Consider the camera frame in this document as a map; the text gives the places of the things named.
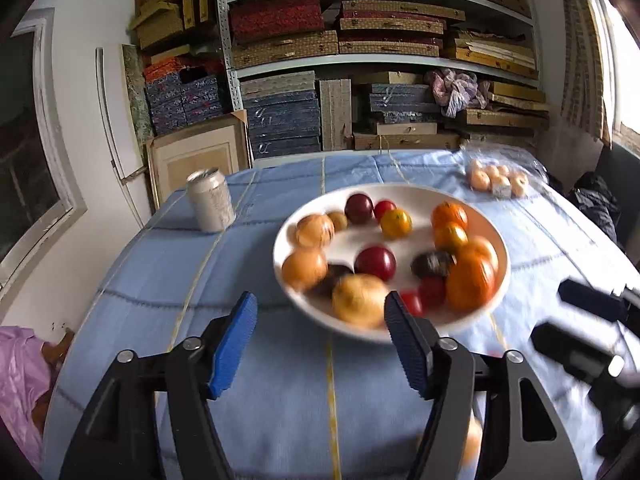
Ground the small orange mandarin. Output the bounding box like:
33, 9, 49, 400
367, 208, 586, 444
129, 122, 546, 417
431, 201, 469, 231

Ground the blue checked tablecloth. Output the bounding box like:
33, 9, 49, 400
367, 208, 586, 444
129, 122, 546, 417
42, 149, 640, 480

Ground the clear plastic clamshell box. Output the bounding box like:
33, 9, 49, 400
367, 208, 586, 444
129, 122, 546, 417
457, 142, 548, 201

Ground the stack of yellow woven boxes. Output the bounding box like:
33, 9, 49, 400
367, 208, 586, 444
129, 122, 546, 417
131, 0, 218, 51

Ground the dark red plum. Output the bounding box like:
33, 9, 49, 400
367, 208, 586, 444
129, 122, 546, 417
344, 193, 375, 226
354, 245, 398, 282

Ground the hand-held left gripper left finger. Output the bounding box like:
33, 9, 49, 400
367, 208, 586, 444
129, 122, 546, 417
59, 290, 259, 480

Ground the brown wooden furniture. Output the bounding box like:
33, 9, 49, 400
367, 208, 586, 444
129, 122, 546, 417
40, 327, 76, 376

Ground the green marbled board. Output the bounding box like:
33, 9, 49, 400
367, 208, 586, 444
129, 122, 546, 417
121, 44, 156, 143

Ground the smooth yellow orange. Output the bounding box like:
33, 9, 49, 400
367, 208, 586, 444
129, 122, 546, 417
380, 208, 413, 240

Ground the pink cloth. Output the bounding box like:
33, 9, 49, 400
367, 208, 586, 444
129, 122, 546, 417
0, 326, 53, 471

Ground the stack of red and tan boxes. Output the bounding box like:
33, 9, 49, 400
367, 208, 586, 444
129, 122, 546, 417
227, 0, 346, 68

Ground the white metal shelf rack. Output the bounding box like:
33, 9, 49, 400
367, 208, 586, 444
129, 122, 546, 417
215, 0, 543, 166

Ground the black bag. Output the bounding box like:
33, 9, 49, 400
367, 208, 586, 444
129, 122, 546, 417
567, 172, 626, 246

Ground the white wooden strip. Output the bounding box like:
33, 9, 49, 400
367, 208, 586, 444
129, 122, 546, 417
95, 47, 151, 221

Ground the yellow-green orange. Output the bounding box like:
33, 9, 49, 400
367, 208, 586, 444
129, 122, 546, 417
433, 222, 469, 256

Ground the stack of dark flat boxes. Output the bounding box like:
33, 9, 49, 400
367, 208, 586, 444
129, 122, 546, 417
352, 72, 461, 151

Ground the small yellow fruit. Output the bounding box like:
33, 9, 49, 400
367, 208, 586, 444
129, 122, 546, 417
457, 415, 485, 468

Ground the stack of tan flat boxes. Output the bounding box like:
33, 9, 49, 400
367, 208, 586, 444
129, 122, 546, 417
457, 82, 551, 141

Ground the group of boxed peach fruits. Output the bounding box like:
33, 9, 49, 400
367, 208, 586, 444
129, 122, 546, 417
467, 159, 530, 198

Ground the dark purple mangosteen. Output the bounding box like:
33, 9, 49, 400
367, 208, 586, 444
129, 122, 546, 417
411, 251, 457, 279
312, 263, 353, 298

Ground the stack of grey blue boxes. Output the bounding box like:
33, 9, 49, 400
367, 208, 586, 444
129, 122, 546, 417
240, 72, 322, 158

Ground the white framed window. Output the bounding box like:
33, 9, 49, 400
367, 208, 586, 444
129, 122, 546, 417
0, 7, 88, 306

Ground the brown woven curtain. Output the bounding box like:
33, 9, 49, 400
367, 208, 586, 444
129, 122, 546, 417
557, 0, 613, 146

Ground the spotted yellow apple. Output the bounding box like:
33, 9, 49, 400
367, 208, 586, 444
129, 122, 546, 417
294, 214, 336, 249

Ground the upright grey woven box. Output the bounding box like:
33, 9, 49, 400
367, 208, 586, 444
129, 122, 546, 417
319, 79, 353, 151

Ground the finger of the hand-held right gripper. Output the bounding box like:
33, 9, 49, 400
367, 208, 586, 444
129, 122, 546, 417
530, 322, 627, 387
557, 279, 640, 323

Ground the stack of yellow wooden boxes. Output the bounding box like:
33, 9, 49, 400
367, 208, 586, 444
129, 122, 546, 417
445, 30, 538, 78

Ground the stack of brown woven boxes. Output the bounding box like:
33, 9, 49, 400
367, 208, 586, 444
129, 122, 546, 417
337, 0, 466, 58

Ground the pink plastic bag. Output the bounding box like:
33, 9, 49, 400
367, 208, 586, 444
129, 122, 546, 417
427, 67, 493, 118

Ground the silver drink can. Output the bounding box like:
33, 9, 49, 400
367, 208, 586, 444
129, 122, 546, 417
186, 167, 237, 233

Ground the white oval plate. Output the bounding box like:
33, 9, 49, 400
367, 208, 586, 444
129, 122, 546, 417
272, 184, 511, 343

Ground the large orange mandarin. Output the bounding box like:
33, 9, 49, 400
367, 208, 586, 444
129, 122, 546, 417
445, 247, 497, 312

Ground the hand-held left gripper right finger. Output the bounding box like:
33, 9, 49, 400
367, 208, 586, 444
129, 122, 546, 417
384, 290, 583, 480

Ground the stack of blue floral boxes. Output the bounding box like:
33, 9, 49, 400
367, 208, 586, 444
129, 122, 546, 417
144, 57, 226, 136

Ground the large pale orange fruit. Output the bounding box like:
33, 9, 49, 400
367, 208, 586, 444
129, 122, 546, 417
467, 235, 500, 273

